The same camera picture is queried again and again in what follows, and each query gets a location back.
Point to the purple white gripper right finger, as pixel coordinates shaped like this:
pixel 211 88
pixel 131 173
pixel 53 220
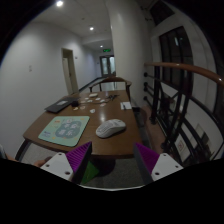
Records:
pixel 154 166

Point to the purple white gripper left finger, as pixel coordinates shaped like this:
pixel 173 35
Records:
pixel 70 166

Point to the green patterned mouse pad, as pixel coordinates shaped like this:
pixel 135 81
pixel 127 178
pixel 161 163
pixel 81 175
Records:
pixel 64 130

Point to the white computer mouse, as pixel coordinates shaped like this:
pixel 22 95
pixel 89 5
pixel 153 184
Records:
pixel 110 127

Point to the black round small object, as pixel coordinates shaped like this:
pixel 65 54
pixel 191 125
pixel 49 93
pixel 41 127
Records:
pixel 75 104

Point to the dark closed laptop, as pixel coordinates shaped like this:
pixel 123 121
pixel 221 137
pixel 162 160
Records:
pixel 61 104

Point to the white notepad with pen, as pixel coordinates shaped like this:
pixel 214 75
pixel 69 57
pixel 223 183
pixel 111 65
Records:
pixel 125 105

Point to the black glasses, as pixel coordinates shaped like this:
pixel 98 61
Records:
pixel 112 97

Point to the wooden chair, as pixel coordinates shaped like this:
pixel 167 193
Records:
pixel 113 79

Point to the double glass door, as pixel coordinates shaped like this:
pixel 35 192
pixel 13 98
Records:
pixel 107 65

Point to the wooden stair handrail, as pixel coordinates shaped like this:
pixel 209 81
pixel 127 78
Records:
pixel 191 68

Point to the open side door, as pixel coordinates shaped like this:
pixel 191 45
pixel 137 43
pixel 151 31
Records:
pixel 69 71

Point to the green exit sign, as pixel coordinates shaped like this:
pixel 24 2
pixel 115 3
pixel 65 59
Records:
pixel 106 50

